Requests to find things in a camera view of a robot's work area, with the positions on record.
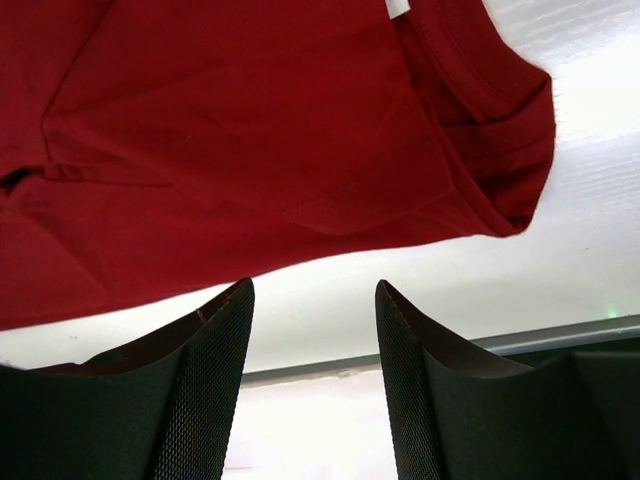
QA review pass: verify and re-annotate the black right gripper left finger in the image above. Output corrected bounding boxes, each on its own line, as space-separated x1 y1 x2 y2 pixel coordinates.
1 279 255 479

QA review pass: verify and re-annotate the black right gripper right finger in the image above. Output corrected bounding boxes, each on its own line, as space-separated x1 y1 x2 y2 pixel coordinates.
375 281 639 479

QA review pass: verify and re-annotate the dark red t shirt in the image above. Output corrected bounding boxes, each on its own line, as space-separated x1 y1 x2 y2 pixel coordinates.
1 1 555 329

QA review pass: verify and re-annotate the white garment label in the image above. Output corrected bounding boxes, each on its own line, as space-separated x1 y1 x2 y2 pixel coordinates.
385 0 411 19

